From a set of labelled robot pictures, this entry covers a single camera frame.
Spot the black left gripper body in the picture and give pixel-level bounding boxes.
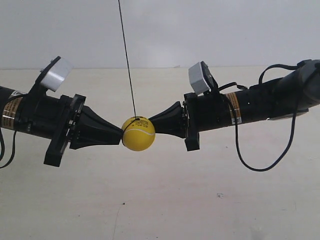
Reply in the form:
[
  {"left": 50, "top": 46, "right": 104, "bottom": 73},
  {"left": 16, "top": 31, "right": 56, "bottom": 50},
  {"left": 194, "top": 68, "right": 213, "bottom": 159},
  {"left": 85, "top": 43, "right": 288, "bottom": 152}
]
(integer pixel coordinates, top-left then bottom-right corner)
[{"left": 14, "top": 94, "right": 86, "bottom": 167}]

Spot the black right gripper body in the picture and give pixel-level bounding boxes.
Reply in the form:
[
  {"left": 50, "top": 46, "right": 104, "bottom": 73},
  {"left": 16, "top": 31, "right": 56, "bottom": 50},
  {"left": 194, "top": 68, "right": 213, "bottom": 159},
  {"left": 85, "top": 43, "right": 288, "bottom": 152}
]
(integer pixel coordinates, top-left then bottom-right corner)
[{"left": 183, "top": 93, "right": 233, "bottom": 152}]

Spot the yellow tennis ball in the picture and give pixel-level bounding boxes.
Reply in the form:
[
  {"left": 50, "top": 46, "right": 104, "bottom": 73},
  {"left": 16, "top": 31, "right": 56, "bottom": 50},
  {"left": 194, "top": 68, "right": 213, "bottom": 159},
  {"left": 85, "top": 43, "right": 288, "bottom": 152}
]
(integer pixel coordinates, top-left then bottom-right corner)
[{"left": 121, "top": 116, "right": 156, "bottom": 152}]

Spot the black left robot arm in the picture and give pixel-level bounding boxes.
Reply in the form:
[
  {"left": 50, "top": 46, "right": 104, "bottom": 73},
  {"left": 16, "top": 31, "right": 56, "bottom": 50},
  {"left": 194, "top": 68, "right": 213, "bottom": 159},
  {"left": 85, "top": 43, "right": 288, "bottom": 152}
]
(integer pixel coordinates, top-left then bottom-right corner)
[{"left": 0, "top": 87, "right": 123, "bottom": 167}]

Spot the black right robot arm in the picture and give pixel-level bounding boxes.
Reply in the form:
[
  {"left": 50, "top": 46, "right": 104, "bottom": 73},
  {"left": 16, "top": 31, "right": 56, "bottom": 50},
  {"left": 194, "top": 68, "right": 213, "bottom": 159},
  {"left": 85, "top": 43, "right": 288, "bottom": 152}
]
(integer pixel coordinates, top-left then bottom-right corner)
[{"left": 149, "top": 59, "right": 320, "bottom": 151}]

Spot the thin black hanging string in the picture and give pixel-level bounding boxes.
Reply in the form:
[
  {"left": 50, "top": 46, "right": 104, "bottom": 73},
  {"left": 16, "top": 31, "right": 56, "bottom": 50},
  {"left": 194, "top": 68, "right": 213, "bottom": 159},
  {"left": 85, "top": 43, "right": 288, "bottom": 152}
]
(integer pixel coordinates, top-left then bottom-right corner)
[{"left": 117, "top": 0, "right": 141, "bottom": 131}]

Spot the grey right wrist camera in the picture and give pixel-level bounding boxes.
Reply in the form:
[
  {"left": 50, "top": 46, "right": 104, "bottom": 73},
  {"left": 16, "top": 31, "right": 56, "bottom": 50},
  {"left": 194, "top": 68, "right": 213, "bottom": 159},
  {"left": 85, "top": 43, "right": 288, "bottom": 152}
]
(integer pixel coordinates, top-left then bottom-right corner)
[{"left": 188, "top": 61, "right": 210, "bottom": 95}]

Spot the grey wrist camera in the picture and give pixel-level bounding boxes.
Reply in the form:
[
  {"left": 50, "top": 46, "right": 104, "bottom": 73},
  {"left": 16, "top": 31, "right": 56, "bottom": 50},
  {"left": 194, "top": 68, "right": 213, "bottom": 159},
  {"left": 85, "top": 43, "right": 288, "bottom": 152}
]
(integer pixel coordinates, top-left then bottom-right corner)
[
  {"left": 40, "top": 56, "right": 73, "bottom": 92},
  {"left": 188, "top": 61, "right": 210, "bottom": 95}
]

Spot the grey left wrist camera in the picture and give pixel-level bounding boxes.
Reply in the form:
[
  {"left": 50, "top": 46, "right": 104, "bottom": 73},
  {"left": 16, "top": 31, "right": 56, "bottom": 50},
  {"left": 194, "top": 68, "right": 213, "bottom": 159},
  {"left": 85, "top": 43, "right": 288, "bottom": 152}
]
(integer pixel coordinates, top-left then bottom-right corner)
[{"left": 40, "top": 56, "right": 73, "bottom": 92}]

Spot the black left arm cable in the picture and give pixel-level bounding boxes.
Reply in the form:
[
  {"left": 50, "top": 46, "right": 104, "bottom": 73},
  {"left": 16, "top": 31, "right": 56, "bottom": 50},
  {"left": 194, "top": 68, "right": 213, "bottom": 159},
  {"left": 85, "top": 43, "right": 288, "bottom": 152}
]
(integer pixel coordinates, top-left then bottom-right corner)
[{"left": 0, "top": 127, "right": 18, "bottom": 169}]

